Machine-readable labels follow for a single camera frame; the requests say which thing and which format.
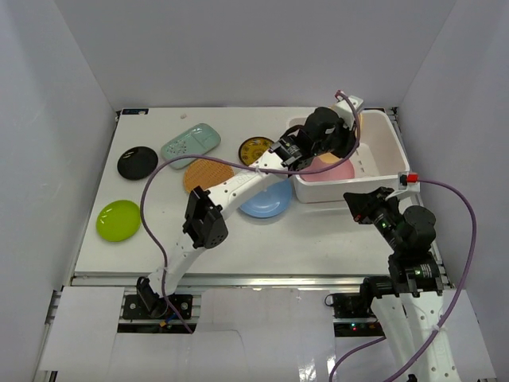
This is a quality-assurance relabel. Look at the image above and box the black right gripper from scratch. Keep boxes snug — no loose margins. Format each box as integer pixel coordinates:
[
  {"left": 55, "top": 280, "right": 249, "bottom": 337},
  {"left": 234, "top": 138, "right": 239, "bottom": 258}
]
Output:
[{"left": 343, "top": 186, "right": 406, "bottom": 252}]

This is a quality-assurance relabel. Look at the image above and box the pink round plate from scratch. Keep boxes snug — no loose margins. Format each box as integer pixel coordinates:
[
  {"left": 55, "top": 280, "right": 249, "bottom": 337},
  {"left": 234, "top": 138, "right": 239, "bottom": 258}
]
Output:
[{"left": 301, "top": 156, "right": 355, "bottom": 182}]

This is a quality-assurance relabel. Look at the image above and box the blue round plate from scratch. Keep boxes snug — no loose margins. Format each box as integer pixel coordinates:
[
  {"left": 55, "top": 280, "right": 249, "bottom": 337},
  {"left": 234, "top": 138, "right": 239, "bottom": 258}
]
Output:
[{"left": 239, "top": 180, "right": 293, "bottom": 219}]

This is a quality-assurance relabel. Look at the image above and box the woven wicker round plate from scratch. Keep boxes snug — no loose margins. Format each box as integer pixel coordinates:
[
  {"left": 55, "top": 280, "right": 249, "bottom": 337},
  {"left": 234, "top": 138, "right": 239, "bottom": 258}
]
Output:
[{"left": 183, "top": 159, "right": 235, "bottom": 193}]

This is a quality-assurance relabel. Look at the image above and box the tan round plate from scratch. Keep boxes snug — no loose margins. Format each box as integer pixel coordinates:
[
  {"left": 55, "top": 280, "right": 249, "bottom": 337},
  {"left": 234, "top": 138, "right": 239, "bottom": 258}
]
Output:
[{"left": 318, "top": 115, "right": 363, "bottom": 165}]

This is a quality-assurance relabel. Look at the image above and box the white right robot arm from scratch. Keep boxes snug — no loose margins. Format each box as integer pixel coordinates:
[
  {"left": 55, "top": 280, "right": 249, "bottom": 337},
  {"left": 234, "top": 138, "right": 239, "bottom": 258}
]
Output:
[{"left": 344, "top": 187, "right": 460, "bottom": 381}]

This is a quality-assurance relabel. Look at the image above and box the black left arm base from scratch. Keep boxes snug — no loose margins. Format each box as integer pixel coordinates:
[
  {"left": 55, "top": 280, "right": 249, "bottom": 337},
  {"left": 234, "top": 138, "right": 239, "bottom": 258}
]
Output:
[{"left": 118, "top": 294, "right": 196, "bottom": 334}]

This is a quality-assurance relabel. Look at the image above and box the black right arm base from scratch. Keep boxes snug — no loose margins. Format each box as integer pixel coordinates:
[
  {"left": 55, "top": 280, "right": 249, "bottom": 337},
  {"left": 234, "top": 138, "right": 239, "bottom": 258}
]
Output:
[{"left": 324, "top": 293, "right": 383, "bottom": 337}]

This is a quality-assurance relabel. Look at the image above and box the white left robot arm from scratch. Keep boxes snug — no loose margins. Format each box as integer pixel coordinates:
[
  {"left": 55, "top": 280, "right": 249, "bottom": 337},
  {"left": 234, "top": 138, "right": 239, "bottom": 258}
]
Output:
[{"left": 136, "top": 102, "right": 360, "bottom": 318}]

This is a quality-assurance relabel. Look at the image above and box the white plastic bin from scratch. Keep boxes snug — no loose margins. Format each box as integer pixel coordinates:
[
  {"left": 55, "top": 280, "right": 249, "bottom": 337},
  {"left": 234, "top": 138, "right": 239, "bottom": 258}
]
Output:
[{"left": 293, "top": 110, "right": 410, "bottom": 203}]

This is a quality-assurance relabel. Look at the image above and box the yellow black patterned plate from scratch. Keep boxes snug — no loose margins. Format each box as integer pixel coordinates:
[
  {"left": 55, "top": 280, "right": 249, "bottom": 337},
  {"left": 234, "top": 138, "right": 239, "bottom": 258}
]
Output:
[{"left": 238, "top": 137, "right": 274, "bottom": 166}]

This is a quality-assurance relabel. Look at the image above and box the pale green rectangular dish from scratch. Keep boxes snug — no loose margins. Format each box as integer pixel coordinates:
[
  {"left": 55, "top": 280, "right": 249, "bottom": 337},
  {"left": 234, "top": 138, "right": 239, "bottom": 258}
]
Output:
[{"left": 160, "top": 123, "right": 221, "bottom": 162}]

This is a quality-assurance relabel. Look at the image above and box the black round plate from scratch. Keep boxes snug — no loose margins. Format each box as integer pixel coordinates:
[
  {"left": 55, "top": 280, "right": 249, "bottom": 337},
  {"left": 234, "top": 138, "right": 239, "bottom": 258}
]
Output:
[{"left": 117, "top": 146, "right": 158, "bottom": 181}]

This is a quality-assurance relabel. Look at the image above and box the blue label sticker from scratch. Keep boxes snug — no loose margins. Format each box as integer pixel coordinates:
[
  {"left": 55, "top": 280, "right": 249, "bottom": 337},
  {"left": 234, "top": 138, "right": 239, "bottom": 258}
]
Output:
[{"left": 121, "top": 108, "right": 149, "bottom": 115}]

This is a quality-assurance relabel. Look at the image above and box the lime green round plate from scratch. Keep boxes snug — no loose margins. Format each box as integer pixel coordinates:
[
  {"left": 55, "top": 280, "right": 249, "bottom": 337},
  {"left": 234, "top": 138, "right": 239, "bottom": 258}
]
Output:
[{"left": 95, "top": 200, "right": 141, "bottom": 243}]

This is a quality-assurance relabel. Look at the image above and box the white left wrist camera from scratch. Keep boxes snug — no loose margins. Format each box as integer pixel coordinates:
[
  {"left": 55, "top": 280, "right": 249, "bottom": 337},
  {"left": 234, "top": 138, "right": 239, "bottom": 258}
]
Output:
[{"left": 331, "top": 95, "right": 364, "bottom": 131}]

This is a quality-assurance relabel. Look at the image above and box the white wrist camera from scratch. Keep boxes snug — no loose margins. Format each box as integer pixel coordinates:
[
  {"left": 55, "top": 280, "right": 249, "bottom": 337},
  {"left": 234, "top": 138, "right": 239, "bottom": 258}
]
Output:
[
  {"left": 391, "top": 172, "right": 420, "bottom": 199},
  {"left": 331, "top": 95, "right": 364, "bottom": 131}
]

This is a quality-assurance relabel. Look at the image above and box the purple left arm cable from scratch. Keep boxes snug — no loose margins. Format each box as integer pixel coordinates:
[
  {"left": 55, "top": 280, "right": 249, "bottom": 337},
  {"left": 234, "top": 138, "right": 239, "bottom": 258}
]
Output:
[{"left": 138, "top": 90, "right": 361, "bottom": 334}]

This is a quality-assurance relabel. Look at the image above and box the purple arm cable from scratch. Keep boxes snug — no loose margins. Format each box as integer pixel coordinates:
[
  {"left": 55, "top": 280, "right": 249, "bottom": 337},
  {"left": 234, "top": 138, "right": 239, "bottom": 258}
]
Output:
[
  {"left": 328, "top": 177, "right": 477, "bottom": 382},
  {"left": 138, "top": 90, "right": 361, "bottom": 334}
]

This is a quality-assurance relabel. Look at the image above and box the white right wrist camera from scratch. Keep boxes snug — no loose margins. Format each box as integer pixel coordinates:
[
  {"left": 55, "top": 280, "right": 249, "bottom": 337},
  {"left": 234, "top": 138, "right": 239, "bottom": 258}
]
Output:
[{"left": 391, "top": 172, "right": 420, "bottom": 199}]

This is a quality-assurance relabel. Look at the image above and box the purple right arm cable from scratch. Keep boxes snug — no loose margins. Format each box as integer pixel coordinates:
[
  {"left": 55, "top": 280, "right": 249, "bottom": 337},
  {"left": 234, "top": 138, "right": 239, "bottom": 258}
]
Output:
[{"left": 328, "top": 177, "right": 477, "bottom": 382}]

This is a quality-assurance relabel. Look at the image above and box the aluminium table frame rail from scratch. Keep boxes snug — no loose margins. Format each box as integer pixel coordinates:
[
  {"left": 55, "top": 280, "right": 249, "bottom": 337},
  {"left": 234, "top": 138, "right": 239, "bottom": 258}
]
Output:
[{"left": 69, "top": 274, "right": 454, "bottom": 290}]

